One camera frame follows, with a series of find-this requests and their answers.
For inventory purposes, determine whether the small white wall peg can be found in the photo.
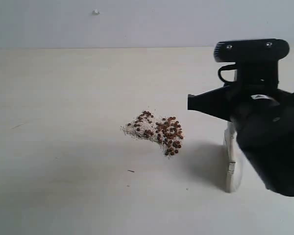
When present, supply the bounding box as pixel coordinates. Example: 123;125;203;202
92;9;100;16

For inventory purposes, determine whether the wooden paint brush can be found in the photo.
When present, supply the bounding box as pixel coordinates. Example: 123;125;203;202
223;122;244;193

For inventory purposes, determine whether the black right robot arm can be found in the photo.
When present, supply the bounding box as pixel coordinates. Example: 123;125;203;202
188;62;294;197

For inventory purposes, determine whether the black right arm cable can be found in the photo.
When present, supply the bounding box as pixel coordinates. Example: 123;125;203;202
217;64;237;84

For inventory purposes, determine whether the pile of brown beads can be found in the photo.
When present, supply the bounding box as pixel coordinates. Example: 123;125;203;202
121;110;184;158

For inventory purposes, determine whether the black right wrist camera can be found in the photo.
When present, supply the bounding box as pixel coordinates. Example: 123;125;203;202
214;38;290;63

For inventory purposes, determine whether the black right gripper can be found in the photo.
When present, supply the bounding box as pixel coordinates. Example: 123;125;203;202
187;62;294;128

